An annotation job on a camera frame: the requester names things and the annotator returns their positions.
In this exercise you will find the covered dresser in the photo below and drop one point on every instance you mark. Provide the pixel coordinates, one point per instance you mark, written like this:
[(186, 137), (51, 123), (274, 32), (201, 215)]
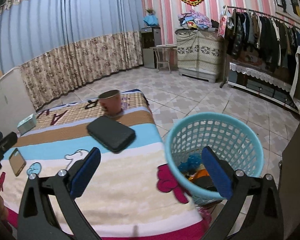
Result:
[(200, 54)]

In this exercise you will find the grey water dispenser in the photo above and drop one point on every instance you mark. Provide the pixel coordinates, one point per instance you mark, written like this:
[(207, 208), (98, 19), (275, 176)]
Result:
[(150, 37)]

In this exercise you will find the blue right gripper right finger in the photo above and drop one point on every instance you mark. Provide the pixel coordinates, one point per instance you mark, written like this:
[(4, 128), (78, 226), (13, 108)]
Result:
[(219, 171)]

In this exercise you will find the dark wooden cabinet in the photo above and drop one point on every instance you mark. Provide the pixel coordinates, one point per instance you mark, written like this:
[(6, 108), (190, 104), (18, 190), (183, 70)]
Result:
[(289, 186)]

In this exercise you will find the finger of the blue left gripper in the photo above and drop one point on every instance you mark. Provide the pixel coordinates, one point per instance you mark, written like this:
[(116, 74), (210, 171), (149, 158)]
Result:
[(7, 142)]

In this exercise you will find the blue floral curtain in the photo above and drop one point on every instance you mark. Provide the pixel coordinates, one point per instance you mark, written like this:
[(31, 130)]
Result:
[(61, 45)]

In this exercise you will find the orange plastic bag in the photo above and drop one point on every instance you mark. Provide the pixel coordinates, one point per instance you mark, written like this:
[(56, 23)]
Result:
[(199, 174)]

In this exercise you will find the blue covered pot plant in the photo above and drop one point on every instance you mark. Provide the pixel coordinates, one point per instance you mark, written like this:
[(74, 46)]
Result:
[(150, 20)]

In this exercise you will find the pink cartoon mug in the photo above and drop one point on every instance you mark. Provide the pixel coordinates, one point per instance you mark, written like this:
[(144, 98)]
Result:
[(110, 102)]

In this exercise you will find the brown phone case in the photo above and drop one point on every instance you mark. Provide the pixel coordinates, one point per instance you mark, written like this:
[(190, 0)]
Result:
[(17, 162)]

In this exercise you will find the light blue plastic basket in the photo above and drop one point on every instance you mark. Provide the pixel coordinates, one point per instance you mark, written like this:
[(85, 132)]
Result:
[(230, 139)]

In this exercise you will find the white cabinet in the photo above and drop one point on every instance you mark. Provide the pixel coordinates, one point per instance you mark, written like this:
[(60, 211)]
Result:
[(15, 103)]

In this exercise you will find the black zip case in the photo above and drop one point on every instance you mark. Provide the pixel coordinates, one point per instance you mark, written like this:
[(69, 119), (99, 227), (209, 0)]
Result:
[(113, 135)]

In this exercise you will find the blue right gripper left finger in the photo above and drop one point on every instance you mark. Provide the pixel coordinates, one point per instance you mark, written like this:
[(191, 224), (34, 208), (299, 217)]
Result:
[(82, 172)]

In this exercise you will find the blue plastic bag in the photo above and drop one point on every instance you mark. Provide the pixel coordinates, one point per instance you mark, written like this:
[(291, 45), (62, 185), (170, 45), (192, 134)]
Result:
[(192, 164)]

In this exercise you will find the cartoon striped blanket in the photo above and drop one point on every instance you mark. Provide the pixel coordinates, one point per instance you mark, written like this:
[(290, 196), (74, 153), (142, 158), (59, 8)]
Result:
[(132, 194)]

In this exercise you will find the clothes rack with garments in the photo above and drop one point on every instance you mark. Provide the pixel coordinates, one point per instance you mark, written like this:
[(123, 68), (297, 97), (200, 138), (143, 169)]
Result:
[(259, 45)]

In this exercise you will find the teal tissue box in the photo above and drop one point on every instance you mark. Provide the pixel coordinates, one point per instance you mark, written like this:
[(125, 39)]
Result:
[(27, 124)]

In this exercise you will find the pile of folded clothes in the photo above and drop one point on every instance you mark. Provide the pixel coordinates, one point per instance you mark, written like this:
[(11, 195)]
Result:
[(193, 20)]

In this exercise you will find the low shelf with lace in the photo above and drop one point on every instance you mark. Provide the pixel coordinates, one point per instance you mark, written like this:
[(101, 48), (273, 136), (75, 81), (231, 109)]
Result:
[(261, 84)]

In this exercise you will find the small metal chair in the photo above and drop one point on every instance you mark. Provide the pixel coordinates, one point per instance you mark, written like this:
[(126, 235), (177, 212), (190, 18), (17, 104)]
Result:
[(165, 57)]

